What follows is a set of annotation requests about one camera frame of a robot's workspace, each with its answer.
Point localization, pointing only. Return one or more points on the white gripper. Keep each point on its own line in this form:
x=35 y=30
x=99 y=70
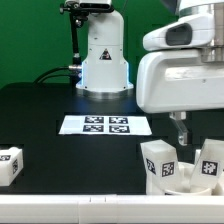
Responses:
x=177 y=80

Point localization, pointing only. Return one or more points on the white round stool seat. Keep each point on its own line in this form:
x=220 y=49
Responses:
x=185 y=189

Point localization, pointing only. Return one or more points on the white L-shaped fence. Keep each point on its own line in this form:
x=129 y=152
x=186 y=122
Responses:
x=44 y=193

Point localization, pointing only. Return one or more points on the paper sheet with markers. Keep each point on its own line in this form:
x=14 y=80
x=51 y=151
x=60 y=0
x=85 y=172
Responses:
x=105 y=125

